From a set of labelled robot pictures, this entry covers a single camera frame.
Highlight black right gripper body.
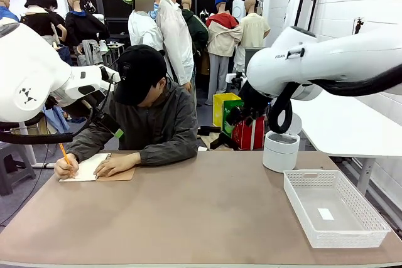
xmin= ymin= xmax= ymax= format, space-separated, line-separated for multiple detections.
xmin=238 ymin=80 xmax=271 ymax=119

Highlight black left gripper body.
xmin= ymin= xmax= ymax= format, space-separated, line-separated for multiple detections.
xmin=63 ymin=90 xmax=108 ymax=119

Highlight brown spiral notebook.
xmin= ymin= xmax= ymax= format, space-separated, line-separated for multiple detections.
xmin=58 ymin=153 xmax=137 ymax=183

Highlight orange pencil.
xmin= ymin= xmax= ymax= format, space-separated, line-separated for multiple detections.
xmin=58 ymin=142 xmax=75 ymax=178

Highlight person's right forearm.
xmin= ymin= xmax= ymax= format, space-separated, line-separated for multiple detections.
xmin=65 ymin=126 xmax=119 ymax=163

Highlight person's left forearm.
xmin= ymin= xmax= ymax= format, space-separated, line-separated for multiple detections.
xmin=133 ymin=143 xmax=198 ymax=167

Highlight person's left hand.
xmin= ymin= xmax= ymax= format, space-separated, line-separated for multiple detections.
xmin=94 ymin=153 xmax=134 ymax=179

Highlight person's right hand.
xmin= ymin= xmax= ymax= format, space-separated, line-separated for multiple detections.
xmin=53 ymin=153 xmax=80 ymax=180

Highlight green recycling bin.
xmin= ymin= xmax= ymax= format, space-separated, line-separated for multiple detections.
xmin=222 ymin=99 xmax=249 ymax=139

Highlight red recycling bin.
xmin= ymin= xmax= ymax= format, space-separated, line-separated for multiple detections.
xmin=231 ymin=114 xmax=266 ymax=151

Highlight yellow recycling bin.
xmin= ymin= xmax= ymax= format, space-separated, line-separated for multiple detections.
xmin=212 ymin=92 xmax=242 ymax=128

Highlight black floor stand base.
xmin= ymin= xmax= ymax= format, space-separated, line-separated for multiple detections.
xmin=197 ymin=126 xmax=240 ymax=151

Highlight blue cloth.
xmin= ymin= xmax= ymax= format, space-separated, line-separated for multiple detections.
xmin=41 ymin=105 xmax=72 ymax=134

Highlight white round trash bin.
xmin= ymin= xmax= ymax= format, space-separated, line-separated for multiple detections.
xmin=262 ymin=113 xmax=303 ymax=174

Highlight grey box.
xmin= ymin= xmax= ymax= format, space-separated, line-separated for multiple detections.
xmin=244 ymin=47 xmax=268 ymax=62

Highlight person in grey jacket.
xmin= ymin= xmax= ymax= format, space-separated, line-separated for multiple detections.
xmin=65 ymin=45 xmax=199 ymax=168

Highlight black baseball cap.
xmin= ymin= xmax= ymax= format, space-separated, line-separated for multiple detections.
xmin=112 ymin=45 xmax=168 ymax=107

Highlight mannequin red cream jacket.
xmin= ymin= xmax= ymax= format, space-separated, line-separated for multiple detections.
xmin=205 ymin=0 xmax=244 ymax=107

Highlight white desk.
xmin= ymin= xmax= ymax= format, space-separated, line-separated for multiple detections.
xmin=17 ymin=121 xmax=61 ymax=169

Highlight mannequin cream shirt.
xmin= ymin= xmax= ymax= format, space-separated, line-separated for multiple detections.
xmin=239 ymin=0 xmax=271 ymax=49

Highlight mannequin black sweater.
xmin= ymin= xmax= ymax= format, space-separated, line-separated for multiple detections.
xmin=65 ymin=0 xmax=111 ymax=67

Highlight mannequin dark green jacket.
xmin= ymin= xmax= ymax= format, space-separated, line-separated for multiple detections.
xmin=181 ymin=0 xmax=210 ymax=54

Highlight grey stool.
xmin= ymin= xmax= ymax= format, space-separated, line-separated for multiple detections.
xmin=0 ymin=141 xmax=37 ymax=197

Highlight large white table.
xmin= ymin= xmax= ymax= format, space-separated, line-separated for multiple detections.
xmin=290 ymin=93 xmax=402 ymax=196

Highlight white hooded figure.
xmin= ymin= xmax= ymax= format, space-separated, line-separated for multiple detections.
xmin=232 ymin=0 xmax=247 ymax=21

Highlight mannequin white shirt green hat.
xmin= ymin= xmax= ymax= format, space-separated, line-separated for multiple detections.
xmin=121 ymin=0 xmax=165 ymax=50

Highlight mannequin black top jeans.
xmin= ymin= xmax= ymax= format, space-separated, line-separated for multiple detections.
xmin=19 ymin=0 xmax=68 ymax=46

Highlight tall haired mannequin white shirt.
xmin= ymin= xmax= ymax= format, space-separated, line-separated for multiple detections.
xmin=156 ymin=0 xmax=196 ymax=94

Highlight black-haired background person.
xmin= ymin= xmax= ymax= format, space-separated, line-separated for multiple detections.
xmin=40 ymin=0 xmax=67 ymax=43

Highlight white label in basket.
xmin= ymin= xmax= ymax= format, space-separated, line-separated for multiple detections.
xmin=317 ymin=207 xmax=335 ymax=221

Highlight mannequin blue white jacket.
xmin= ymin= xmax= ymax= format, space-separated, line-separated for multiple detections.
xmin=0 ymin=0 xmax=20 ymax=23

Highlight white perforated plastic basket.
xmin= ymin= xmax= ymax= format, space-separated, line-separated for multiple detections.
xmin=283 ymin=169 xmax=392 ymax=249

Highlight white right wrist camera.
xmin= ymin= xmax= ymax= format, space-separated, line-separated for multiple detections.
xmin=225 ymin=72 xmax=246 ymax=89

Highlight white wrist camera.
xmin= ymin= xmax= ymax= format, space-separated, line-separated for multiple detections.
xmin=98 ymin=64 xmax=122 ymax=83
xmin=225 ymin=72 xmax=246 ymax=89

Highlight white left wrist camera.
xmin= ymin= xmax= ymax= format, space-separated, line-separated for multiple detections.
xmin=98 ymin=64 xmax=122 ymax=83

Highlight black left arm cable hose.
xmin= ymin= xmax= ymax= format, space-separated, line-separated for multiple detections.
xmin=0 ymin=104 xmax=95 ymax=146

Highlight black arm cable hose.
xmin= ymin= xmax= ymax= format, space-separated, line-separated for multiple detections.
xmin=266 ymin=63 xmax=402 ymax=135
xmin=0 ymin=104 xmax=95 ymax=146

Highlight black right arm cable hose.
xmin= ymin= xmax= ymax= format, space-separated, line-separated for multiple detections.
xmin=266 ymin=63 xmax=402 ymax=135

